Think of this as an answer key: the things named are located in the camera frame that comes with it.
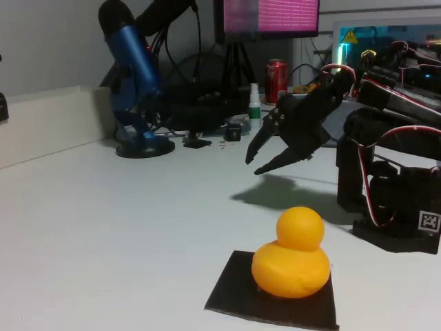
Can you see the dark object on ledge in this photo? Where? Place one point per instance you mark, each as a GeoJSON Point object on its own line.
{"type": "Point", "coordinates": [2, 108]}

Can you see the small black base plate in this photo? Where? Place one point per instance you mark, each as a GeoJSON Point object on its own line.
{"type": "Point", "coordinates": [197, 143]}

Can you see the black cardboard square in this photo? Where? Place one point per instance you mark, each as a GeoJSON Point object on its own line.
{"type": "Point", "coordinates": [227, 296]}

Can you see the black audio device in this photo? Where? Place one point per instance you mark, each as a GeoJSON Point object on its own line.
{"type": "Point", "coordinates": [196, 110]}

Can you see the small black cube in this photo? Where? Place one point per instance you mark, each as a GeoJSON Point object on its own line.
{"type": "Point", "coordinates": [232, 132]}

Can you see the white spray bottle green label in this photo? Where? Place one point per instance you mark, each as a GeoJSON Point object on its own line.
{"type": "Point", "coordinates": [255, 117]}

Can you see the black tripod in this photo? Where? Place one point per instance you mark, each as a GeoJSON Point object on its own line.
{"type": "Point", "coordinates": [234, 62]}

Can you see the black white fiducial tag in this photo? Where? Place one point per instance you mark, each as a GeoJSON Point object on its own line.
{"type": "Point", "coordinates": [429, 220]}

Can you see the grey flat tablet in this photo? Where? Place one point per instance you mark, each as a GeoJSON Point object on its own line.
{"type": "Point", "coordinates": [336, 119]}

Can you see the red cola can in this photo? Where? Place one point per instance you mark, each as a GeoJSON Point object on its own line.
{"type": "Point", "coordinates": [275, 82]}

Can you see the blue desktop microphone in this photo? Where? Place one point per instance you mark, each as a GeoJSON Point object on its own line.
{"type": "Point", "coordinates": [134, 55]}

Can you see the yellow rubber duck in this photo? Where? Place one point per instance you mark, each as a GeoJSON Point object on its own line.
{"type": "Point", "coordinates": [289, 269]}

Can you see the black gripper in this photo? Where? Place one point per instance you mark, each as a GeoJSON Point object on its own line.
{"type": "Point", "coordinates": [299, 128]}

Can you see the computer monitor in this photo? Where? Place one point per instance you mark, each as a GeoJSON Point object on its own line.
{"type": "Point", "coordinates": [275, 13]}

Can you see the yellow hand tool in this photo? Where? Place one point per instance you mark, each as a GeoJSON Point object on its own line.
{"type": "Point", "coordinates": [303, 89]}

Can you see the white low ledge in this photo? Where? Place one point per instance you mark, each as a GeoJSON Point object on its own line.
{"type": "Point", "coordinates": [51, 120]}

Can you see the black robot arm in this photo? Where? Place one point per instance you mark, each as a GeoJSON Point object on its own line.
{"type": "Point", "coordinates": [351, 179]}

